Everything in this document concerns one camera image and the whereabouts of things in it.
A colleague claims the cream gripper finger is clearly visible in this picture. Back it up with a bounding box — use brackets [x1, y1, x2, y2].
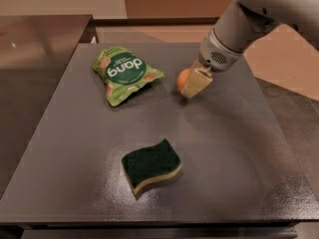
[180, 68, 212, 99]
[190, 60, 201, 70]

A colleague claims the orange fruit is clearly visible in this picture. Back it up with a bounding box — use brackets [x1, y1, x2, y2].
[176, 69, 191, 92]

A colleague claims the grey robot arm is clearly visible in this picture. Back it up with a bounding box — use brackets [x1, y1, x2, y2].
[178, 0, 319, 99]

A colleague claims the green rice chip bag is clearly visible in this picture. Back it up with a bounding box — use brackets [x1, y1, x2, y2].
[92, 46, 165, 107]

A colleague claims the green and yellow sponge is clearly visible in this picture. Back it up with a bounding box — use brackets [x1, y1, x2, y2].
[122, 138, 181, 195]

